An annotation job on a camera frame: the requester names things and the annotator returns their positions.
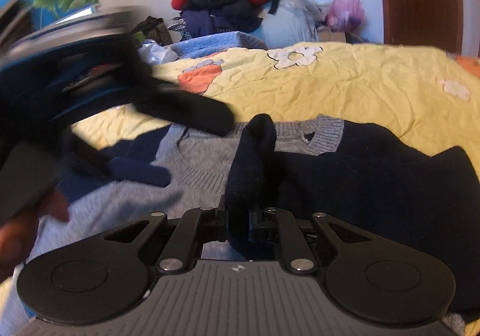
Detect dark brown bag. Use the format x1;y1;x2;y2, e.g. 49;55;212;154
132;16;173;46

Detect person's left hand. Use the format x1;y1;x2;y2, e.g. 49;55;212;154
0;189;69;282

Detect yellow floral bed quilt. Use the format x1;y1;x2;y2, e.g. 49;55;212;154
0;41;480;336

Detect purple plastic bag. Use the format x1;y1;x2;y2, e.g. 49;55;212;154
326;0;365;32

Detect navy clothes in pile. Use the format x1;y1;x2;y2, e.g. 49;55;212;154
181;0;263;38

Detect pale blue bundle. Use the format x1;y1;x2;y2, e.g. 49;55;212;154
251;0;319;49

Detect white crumpled plastic bag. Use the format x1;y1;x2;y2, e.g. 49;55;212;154
137;39;179;66

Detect grey navy knit sweater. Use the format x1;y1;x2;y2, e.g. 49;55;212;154
13;115;479;335

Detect light blue towel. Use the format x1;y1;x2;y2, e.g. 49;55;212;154
168;31;268;59

